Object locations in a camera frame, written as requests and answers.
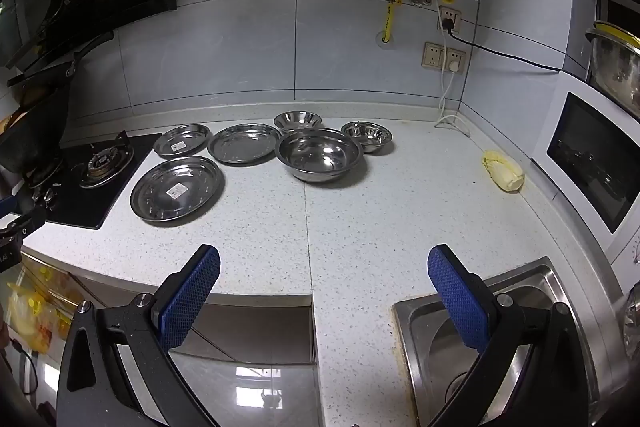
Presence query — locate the white microwave oven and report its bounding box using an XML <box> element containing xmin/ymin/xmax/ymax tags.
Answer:
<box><xmin>530</xmin><ymin>77</ymin><xmax>640</xmax><ymax>254</ymax></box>

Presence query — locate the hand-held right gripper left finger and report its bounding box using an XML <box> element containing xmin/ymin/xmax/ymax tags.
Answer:
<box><xmin>56</xmin><ymin>244</ymin><xmax>222</xmax><ymax>427</ymax></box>

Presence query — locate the black gas stove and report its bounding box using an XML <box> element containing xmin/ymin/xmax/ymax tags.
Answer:
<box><xmin>22</xmin><ymin>132</ymin><xmax>163</xmax><ymax>230</ymax></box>

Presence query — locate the steel sink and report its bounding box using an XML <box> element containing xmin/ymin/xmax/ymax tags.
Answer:
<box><xmin>391</xmin><ymin>257</ymin><xmax>626</xmax><ymax>427</ymax></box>

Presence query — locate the single wall socket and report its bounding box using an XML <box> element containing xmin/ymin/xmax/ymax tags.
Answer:
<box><xmin>438</xmin><ymin>5</ymin><xmax>462</xmax><ymax>32</ymax></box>

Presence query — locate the black power cable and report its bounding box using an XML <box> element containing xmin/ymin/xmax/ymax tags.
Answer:
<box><xmin>444</xmin><ymin>19</ymin><xmax>564</xmax><ymax>73</ymax></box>

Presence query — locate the medium steel plate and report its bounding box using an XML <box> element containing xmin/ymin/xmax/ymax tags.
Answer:
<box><xmin>207</xmin><ymin>123</ymin><xmax>284</xmax><ymax>166</ymax></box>

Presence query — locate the beige wall socket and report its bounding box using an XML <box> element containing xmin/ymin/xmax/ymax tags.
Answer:
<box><xmin>423</xmin><ymin>42</ymin><xmax>446</xmax><ymax>69</ymax></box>
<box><xmin>444</xmin><ymin>48</ymin><xmax>467</xmax><ymax>73</ymax></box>

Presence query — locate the napa cabbage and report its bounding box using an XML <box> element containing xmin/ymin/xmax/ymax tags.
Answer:
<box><xmin>481</xmin><ymin>149</ymin><xmax>526</xmax><ymax>194</ymax></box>

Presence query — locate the thin black cable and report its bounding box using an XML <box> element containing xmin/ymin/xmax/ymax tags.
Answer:
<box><xmin>10</xmin><ymin>338</ymin><xmax>42</xmax><ymax>396</ymax></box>

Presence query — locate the medium steel bowl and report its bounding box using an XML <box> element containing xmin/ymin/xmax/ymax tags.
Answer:
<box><xmin>273</xmin><ymin>111</ymin><xmax>324</xmax><ymax>136</ymax></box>

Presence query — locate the white power cable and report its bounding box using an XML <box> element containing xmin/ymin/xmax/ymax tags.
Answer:
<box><xmin>433</xmin><ymin>7</ymin><xmax>474</xmax><ymax>138</ymax></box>

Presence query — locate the long yellow gas hose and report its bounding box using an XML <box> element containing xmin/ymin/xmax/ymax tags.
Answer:
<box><xmin>382</xmin><ymin>0</ymin><xmax>404</xmax><ymax>44</ymax></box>

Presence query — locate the glass pot with lid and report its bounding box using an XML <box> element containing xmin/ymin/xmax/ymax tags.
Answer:
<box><xmin>585</xmin><ymin>21</ymin><xmax>640</xmax><ymax>122</ymax></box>

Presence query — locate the small steel plate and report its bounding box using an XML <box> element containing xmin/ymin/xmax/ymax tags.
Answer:
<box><xmin>153</xmin><ymin>124</ymin><xmax>212</xmax><ymax>158</ymax></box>

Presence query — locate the black wok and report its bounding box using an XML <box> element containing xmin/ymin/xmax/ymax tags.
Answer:
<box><xmin>0</xmin><ymin>82</ymin><xmax>72</xmax><ymax>176</ymax></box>

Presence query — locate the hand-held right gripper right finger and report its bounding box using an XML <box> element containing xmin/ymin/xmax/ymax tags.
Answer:
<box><xmin>426</xmin><ymin>244</ymin><xmax>603</xmax><ymax>427</ymax></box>

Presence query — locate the yellow plastic bag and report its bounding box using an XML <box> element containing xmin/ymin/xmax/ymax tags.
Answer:
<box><xmin>7</xmin><ymin>267</ymin><xmax>87</xmax><ymax>354</ymax></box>

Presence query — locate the large steel bowl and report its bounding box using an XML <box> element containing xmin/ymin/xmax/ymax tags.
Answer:
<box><xmin>275</xmin><ymin>128</ymin><xmax>364</xmax><ymax>184</ymax></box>

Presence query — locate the small steel bowl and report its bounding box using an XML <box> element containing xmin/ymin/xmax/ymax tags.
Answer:
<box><xmin>341</xmin><ymin>121</ymin><xmax>393</xmax><ymax>154</ymax></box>

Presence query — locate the large steel plate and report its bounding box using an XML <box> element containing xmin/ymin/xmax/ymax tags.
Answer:
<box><xmin>130</xmin><ymin>156</ymin><xmax>226</xmax><ymax>223</ymax></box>

